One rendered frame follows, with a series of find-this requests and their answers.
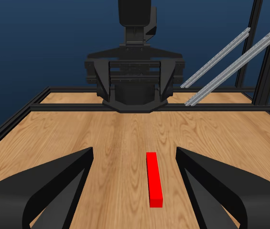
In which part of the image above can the black table frame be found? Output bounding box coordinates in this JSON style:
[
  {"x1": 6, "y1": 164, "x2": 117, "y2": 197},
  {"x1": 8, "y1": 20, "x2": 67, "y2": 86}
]
[{"x1": 0, "y1": 0, "x2": 270, "y2": 159}]

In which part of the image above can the thin red peg bar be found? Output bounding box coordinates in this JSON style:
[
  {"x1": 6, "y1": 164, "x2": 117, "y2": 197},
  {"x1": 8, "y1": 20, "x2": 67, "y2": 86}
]
[{"x1": 146, "y1": 152, "x2": 163, "y2": 208}]

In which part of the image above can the silver aluminium brace rail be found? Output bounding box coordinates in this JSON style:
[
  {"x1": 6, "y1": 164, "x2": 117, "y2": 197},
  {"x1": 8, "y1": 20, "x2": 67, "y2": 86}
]
[
  {"x1": 180, "y1": 27, "x2": 251, "y2": 89},
  {"x1": 184, "y1": 31, "x2": 270, "y2": 107}
]

